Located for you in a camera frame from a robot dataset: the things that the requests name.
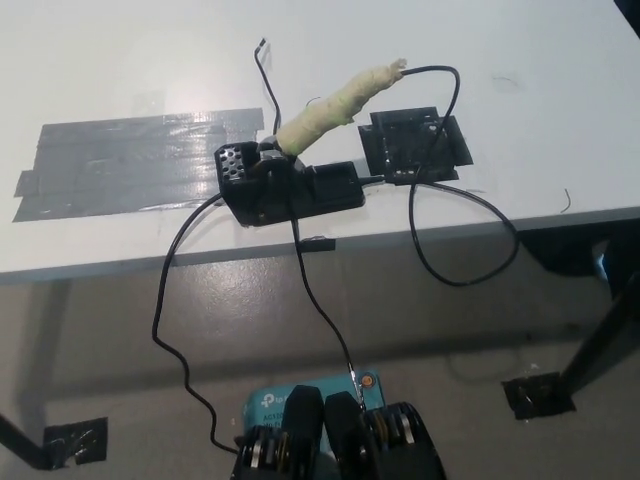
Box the teal tp-link router box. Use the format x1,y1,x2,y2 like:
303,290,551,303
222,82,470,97
240,369,389,454

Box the grey duct tape patch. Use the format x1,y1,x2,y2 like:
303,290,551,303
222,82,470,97
9,105,267,225

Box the black soldering iron cable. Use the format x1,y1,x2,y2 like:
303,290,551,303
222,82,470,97
360,64,521,288

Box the black robot torso blocks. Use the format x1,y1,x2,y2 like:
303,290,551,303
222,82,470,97
229,384,449,480

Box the thin black wire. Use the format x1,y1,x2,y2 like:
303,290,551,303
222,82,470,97
252,38,367,407

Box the black power cable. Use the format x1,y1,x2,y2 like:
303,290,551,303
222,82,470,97
150,193,242,456

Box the black floor tape patch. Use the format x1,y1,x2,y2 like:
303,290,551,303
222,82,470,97
41,416,109,472
500,372,577,421

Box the black square holder with tape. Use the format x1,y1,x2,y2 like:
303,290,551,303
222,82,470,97
356,105,474,188

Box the tape-wrapped soldering iron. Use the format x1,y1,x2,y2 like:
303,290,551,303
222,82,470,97
272,57,408,157

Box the black soldering station base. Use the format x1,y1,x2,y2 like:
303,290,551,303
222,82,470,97
213,140,367,229

